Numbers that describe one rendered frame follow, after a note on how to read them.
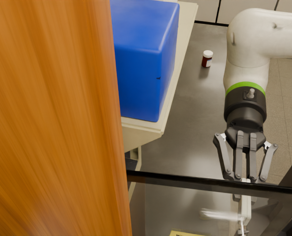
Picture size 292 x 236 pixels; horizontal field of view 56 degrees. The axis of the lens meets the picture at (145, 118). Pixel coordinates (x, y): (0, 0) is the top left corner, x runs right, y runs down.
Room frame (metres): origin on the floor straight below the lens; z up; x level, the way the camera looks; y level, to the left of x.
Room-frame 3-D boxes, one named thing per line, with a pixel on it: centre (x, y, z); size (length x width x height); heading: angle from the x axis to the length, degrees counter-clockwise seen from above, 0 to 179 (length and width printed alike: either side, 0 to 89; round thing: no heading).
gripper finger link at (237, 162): (0.31, -0.18, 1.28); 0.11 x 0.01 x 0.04; 164
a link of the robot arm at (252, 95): (0.45, -0.23, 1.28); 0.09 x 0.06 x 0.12; 76
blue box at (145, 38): (0.26, 0.02, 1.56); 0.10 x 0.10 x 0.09; 76
